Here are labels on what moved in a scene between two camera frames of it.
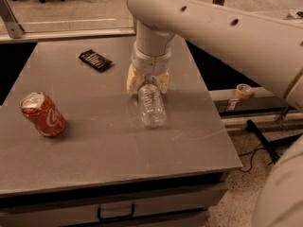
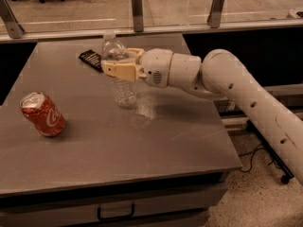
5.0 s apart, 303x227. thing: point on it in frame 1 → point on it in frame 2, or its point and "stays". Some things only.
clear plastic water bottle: [151, 103] → [124, 93]
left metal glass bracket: [13, 28] stays
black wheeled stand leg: [276, 148] stays
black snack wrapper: [95, 61] stays
